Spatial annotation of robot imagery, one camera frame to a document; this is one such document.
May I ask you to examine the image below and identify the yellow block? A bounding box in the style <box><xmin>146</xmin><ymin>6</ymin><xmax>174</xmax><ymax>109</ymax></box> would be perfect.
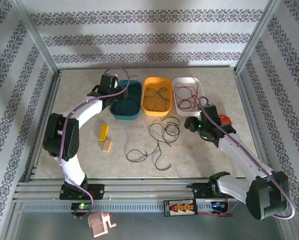
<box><xmin>98</xmin><ymin>124</ymin><xmax>109</xmax><ymax>142</ymax></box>

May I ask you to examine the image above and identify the pink clamp bracket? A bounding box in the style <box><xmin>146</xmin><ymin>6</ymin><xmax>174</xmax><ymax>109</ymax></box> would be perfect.
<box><xmin>87</xmin><ymin>211</ymin><xmax>117</xmax><ymax>238</ymax></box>

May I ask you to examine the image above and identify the aluminium mounting rail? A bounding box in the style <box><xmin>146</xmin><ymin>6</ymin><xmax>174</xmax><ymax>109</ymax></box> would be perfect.
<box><xmin>13</xmin><ymin>176</ymin><xmax>250</xmax><ymax>201</ymax></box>

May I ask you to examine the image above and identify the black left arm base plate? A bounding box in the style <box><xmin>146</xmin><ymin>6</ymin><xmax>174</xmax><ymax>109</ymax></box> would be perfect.
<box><xmin>59</xmin><ymin>183</ymin><xmax>105</xmax><ymax>201</ymax></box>

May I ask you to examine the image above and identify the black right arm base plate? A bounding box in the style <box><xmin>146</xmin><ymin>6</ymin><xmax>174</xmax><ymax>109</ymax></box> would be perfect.
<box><xmin>186</xmin><ymin>182</ymin><xmax>217</xmax><ymax>200</ymax></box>

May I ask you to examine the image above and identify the aluminium frame post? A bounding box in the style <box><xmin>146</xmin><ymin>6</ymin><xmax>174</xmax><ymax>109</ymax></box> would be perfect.
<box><xmin>10</xmin><ymin>0</ymin><xmax>62</xmax><ymax>76</ymax></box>
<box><xmin>235</xmin><ymin>0</ymin><xmax>282</xmax><ymax>73</ymax></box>

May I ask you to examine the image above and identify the black cable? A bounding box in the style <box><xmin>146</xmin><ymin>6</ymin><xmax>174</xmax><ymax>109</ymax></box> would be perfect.
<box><xmin>153</xmin><ymin>141</ymin><xmax>172</xmax><ymax>172</ymax></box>
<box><xmin>148</xmin><ymin>121</ymin><xmax>167</xmax><ymax>149</ymax></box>
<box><xmin>151</xmin><ymin>86</ymin><xmax>171</xmax><ymax>112</ymax></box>
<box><xmin>161</xmin><ymin>115</ymin><xmax>181</xmax><ymax>148</ymax></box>
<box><xmin>126</xmin><ymin>148</ymin><xmax>149</xmax><ymax>164</ymax></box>
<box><xmin>142</xmin><ymin>86</ymin><xmax>161</xmax><ymax>111</ymax></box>

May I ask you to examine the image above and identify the teal plastic bin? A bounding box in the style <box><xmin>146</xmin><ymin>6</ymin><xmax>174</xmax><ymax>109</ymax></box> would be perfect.
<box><xmin>109</xmin><ymin>79</ymin><xmax>143</xmax><ymax>121</ymax></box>

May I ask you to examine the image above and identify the small black circuit board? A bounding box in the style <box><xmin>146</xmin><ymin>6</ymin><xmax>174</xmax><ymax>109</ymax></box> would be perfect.
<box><xmin>211</xmin><ymin>200</ymin><xmax>228</xmax><ymax>210</ymax></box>

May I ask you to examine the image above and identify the white plastic bin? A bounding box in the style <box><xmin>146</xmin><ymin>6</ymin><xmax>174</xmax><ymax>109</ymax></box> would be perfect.
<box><xmin>172</xmin><ymin>76</ymin><xmax>204</xmax><ymax>117</ymax></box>

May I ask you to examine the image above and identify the grey slotted cable duct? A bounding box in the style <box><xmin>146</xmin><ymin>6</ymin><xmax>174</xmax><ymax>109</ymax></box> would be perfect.
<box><xmin>23</xmin><ymin>202</ymin><xmax>228</xmax><ymax>213</ymax></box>

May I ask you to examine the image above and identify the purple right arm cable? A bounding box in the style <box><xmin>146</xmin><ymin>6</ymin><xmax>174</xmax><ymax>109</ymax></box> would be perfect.
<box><xmin>198</xmin><ymin>96</ymin><xmax>296</xmax><ymax>221</ymax></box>

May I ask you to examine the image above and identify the grey metal shelf plate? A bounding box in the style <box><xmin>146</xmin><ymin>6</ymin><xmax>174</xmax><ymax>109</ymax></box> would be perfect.
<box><xmin>13</xmin><ymin>211</ymin><xmax>285</xmax><ymax>240</ymax></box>

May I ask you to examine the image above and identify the black power distribution board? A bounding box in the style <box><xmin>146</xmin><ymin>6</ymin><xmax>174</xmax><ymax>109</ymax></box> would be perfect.
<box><xmin>163</xmin><ymin>199</ymin><xmax>198</xmax><ymax>217</ymax></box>

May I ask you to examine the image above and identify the small board green light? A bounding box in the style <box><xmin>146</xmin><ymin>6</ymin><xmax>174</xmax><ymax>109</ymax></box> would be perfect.
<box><xmin>70</xmin><ymin>201</ymin><xmax>93</xmax><ymax>211</ymax></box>

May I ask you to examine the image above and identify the thin red power wire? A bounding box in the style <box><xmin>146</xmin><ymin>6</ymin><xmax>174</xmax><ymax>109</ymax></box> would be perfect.
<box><xmin>197</xmin><ymin>211</ymin><xmax>235</xmax><ymax>218</ymax></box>

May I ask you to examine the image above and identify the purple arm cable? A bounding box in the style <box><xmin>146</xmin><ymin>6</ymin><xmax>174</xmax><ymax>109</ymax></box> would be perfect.
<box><xmin>198</xmin><ymin>96</ymin><xmax>296</xmax><ymax>221</ymax></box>
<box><xmin>60</xmin><ymin>66</ymin><xmax>130</xmax><ymax>220</ymax></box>

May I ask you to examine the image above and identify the orange plastic bin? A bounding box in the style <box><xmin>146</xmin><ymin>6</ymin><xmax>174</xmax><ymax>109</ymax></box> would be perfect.
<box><xmin>141</xmin><ymin>76</ymin><xmax>173</xmax><ymax>117</ymax></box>

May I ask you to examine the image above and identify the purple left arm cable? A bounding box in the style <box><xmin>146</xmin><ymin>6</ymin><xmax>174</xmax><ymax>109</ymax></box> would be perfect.
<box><xmin>60</xmin><ymin>66</ymin><xmax>130</xmax><ymax>220</ymax></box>

